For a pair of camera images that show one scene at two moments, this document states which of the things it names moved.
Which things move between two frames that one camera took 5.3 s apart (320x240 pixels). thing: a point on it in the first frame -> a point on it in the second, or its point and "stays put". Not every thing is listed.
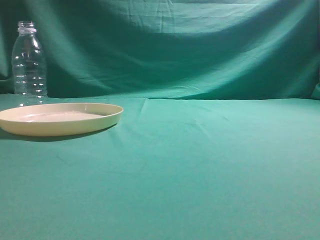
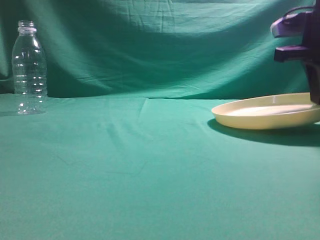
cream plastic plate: (60, 119) -> (269, 112)
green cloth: (219, 136) stays put
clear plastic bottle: (29, 87) stays put
